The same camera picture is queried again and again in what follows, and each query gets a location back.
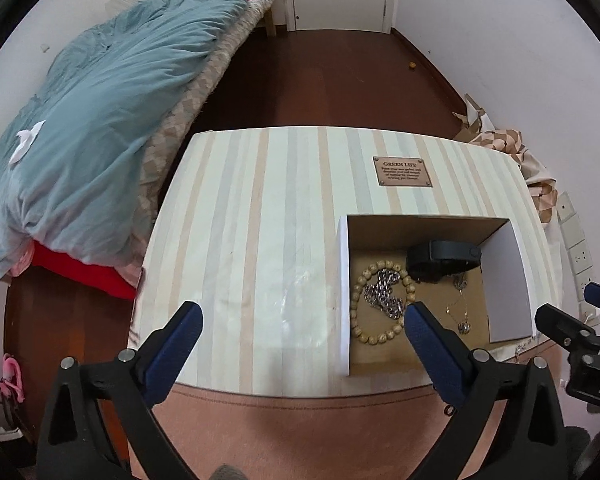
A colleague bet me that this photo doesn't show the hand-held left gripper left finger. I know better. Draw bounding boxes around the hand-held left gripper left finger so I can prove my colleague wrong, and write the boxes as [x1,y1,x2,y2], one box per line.
[36,301,204,480]

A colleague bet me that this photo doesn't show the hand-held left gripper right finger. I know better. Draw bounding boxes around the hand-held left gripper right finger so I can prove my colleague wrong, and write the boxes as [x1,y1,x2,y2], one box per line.
[404,301,567,480]

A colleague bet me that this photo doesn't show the thin silver pendant necklace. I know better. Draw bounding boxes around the thin silver pendant necklace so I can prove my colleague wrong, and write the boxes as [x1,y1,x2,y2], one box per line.
[445,272,474,336]

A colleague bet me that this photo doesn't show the white cardboard box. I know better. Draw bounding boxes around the white cardboard box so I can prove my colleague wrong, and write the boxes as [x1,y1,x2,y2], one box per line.
[336,215,539,379]

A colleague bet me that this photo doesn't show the silver chain bracelet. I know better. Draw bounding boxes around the silver chain bracelet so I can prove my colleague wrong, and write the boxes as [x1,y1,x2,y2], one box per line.
[362,268,411,320]

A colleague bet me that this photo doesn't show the wooden bead bracelet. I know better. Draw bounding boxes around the wooden bead bracelet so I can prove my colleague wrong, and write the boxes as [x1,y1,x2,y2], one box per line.
[351,260,417,346]

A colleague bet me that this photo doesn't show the black wristband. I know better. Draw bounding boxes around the black wristband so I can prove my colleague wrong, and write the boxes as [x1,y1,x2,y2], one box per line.
[406,240,483,284]

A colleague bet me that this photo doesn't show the white power strip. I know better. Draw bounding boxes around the white power strip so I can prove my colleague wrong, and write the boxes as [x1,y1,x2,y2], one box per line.
[577,272,600,326]

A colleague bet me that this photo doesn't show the red cloth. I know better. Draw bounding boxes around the red cloth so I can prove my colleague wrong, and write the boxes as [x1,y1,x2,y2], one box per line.
[29,240,137,302]

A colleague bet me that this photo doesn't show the striped tablecloth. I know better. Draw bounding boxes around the striped tablecloth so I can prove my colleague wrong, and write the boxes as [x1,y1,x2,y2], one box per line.
[127,126,564,397]

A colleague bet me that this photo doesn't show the pink plastic object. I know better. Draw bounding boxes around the pink plastic object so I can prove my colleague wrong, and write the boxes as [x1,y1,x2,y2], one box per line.
[0,353,26,404]

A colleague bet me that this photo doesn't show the brown label plate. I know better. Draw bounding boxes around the brown label plate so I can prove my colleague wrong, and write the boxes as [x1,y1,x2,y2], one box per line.
[372,156,435,187]

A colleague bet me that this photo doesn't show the checked beige cloth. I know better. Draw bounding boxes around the checked beige cloth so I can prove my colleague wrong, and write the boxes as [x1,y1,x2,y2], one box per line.
[467,127,562,231]

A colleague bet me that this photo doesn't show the torn cardboard pieces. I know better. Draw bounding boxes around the torn cardboard pieces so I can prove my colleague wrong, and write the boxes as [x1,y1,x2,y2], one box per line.
[452,93,502,144]

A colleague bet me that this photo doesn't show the checked beige mattress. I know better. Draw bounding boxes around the checked beige mattress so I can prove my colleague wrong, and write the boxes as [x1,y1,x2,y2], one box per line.
[130,0,277,286]

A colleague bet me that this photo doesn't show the bed with teal duvet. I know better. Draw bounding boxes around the bed with teal duvet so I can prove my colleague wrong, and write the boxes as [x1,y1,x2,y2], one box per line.
[0,0,277,282]

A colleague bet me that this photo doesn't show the white paper scrap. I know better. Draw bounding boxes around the white paper scrap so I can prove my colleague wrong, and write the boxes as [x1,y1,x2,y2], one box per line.
[8,120,46,166]

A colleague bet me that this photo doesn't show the thin silver chain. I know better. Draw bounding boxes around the thin silver chain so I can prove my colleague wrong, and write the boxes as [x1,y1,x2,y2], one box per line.
[513,337,539,362]

